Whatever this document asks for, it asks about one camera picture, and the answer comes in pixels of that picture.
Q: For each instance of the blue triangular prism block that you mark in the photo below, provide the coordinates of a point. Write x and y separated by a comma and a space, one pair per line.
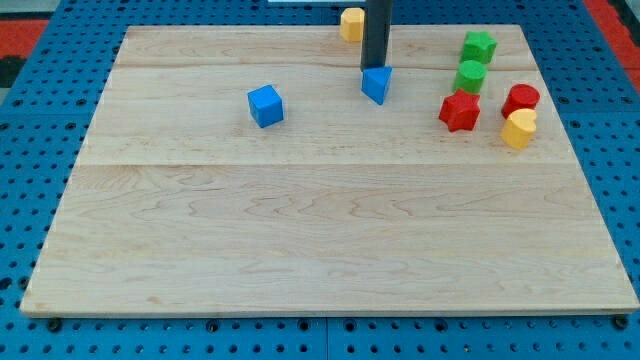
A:
376, 82

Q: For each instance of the blue cube block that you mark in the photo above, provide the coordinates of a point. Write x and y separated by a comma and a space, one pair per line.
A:
266, 106

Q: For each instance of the light wooden board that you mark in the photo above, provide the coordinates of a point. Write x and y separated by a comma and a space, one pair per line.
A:
179, 205

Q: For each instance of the red star block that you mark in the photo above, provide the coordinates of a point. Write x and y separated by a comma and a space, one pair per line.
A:
460, 111

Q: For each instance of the yellow hexagonal block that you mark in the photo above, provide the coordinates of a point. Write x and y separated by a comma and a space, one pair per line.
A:
352, 24

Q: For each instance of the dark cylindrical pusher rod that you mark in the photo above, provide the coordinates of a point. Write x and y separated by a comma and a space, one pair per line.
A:
377, 23

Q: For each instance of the green cylinder block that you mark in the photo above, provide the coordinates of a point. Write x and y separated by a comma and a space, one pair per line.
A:
470, 76

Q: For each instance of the yellow heart block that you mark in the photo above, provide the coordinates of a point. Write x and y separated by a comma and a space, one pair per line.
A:
519, 128

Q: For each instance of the green star block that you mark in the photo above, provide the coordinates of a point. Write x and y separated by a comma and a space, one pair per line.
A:
478, 46

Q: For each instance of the red cylinder block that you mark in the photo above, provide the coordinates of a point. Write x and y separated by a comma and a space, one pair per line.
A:
520, 96

